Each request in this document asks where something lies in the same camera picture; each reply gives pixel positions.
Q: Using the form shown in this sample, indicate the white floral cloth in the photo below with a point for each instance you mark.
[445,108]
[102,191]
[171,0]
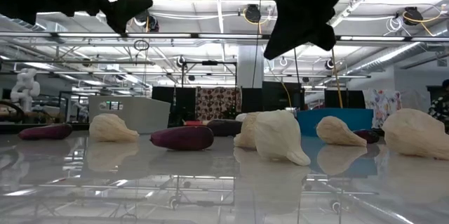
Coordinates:
[382,106]

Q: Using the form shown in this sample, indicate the small purple eggplant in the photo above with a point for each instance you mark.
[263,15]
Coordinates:
[368,136]
[182,138]
[45,131]

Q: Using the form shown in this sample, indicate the black metal frame stand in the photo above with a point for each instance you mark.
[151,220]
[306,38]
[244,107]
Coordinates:
[209,62]

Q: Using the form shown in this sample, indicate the white garlic bulb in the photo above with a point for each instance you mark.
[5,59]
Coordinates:
[414,132]
[336,131]
[240,116]
[245,131]
[110,127]
[277,136]

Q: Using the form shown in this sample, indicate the black partition panel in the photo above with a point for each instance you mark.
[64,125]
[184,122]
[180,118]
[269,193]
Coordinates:
[343,98]
[273,95]
[163,99]

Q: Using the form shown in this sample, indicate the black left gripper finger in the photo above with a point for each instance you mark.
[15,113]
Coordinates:
[124,10]

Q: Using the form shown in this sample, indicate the long purple eggplant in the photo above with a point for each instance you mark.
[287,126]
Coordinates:
[224,128]

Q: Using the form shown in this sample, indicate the white building column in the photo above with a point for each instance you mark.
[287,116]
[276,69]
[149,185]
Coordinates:
[247,66]

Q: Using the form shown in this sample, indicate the red flat object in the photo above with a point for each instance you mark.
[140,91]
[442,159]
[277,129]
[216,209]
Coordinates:
[193,123]

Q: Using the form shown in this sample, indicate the grey plastic basket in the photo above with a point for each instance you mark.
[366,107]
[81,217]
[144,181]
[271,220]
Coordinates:
[140,113]

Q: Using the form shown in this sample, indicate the person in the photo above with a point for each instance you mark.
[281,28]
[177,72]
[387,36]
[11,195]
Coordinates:
[442,106]

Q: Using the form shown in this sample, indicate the teal plastic basket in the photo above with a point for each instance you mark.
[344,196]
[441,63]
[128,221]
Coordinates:
[350,118]

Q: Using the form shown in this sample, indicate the long ceiling light strip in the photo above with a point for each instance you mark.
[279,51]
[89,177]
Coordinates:
[210,36]

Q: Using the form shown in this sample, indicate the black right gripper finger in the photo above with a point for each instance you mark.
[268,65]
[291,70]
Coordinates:
[289,39]
[325,39]

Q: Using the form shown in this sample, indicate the small black ceiling reel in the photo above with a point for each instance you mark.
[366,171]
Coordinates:
[329,64]

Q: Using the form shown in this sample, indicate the brown patterned cloth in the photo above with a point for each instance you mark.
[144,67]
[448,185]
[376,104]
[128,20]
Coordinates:
[217,103]

